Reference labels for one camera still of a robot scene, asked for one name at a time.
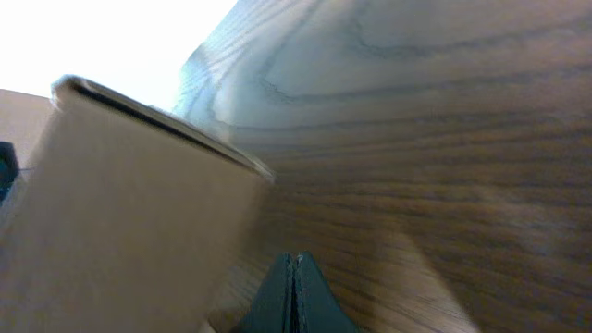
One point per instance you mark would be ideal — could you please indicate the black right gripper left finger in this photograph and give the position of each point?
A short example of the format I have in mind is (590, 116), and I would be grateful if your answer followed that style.
(272, 305)

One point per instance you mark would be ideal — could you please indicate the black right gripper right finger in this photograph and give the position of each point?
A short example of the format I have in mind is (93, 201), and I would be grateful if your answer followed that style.
(316, 309)

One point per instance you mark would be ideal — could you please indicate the cardboard box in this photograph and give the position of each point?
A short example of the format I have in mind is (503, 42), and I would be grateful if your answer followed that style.
(128, 221)

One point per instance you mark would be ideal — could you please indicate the blue plastic tape dispenser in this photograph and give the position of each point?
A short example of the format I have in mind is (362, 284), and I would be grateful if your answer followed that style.
(9, 168)

